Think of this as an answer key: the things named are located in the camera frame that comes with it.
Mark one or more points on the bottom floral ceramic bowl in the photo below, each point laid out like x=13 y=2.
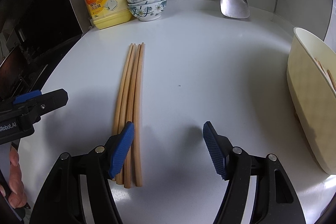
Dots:
x=148 y=12

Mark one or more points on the middle floral ceramic bowl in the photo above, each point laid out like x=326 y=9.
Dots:
x=146 y=2

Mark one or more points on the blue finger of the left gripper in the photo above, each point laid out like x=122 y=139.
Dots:
x=27 y=96

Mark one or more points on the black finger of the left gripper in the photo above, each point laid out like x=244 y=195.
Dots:
x=45 y=103

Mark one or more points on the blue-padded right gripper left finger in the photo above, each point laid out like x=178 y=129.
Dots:
x=60 y=199

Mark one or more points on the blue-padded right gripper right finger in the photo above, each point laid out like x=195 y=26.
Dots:
x=275 y=198

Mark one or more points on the steel spatula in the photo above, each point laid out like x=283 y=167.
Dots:
x=237 y=9

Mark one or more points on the wooden chopstick five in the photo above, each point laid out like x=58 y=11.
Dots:
x=129 y=116

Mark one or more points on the chopsticks inside holder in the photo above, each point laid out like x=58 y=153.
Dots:
x=327 y=73

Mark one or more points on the wooden chopstick six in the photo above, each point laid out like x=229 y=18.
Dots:
x=136 y=118

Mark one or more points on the wooden chopstick three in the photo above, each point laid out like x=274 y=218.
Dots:
x=118 y=104

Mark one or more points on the person's left hand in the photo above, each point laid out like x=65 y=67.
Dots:
x=18 y=197

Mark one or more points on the wooden chopstick four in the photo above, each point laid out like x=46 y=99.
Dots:
x=125 y=93

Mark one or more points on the cream plastic utensil holder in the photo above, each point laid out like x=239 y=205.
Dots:
x=312 y=95

